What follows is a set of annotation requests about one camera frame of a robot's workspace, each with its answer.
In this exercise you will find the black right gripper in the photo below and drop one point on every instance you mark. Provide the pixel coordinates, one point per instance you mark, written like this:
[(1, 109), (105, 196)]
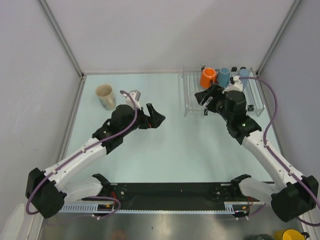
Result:
[(216, 93)]

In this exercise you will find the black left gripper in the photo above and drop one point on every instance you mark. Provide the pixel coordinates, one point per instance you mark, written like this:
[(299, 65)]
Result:
[(155, 118)]

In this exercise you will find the orange mug black handle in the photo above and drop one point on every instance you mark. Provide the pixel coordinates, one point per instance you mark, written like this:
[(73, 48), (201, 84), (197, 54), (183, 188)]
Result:
[(208, 77)]

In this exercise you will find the beige tall mug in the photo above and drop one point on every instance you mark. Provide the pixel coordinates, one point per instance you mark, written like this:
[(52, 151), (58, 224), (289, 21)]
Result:
[(105, 95)]

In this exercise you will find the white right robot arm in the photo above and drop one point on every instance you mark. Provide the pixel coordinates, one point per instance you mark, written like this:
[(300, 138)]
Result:
[(293, 194)]

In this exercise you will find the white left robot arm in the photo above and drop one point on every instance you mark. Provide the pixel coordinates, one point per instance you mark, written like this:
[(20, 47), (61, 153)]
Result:
[(46, 189)]

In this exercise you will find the clear acrylic dish rack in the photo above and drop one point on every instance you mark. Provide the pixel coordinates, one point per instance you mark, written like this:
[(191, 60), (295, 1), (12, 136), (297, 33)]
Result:
[(191, 85)]

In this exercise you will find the blue patterned mug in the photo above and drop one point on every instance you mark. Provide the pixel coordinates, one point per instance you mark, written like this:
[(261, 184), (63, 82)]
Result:
[(223, 77)]

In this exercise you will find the light blue plastic cup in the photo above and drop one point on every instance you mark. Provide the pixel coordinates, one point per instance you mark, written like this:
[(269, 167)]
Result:
[(244, 74)]

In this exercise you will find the yellow mug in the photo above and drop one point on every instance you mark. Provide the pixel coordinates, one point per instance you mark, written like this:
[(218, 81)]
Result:
[(290, 234)]

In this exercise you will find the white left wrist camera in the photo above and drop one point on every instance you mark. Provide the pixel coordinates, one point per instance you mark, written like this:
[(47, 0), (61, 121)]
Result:
[(135, 95)]

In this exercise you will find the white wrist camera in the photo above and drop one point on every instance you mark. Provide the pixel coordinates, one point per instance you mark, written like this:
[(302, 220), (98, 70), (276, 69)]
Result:
[(135, 95), (235, 84)]

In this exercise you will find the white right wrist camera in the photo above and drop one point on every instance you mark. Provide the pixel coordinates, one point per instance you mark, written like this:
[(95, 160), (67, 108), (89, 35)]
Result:
[(235, 84)]

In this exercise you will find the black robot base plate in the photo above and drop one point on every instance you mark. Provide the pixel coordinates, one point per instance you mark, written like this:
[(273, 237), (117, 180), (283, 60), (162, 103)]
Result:
[(173, 196)]

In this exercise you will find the light blue cable duct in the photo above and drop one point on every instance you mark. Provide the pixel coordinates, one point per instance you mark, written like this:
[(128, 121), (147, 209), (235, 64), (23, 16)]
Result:
[(95, 208)]

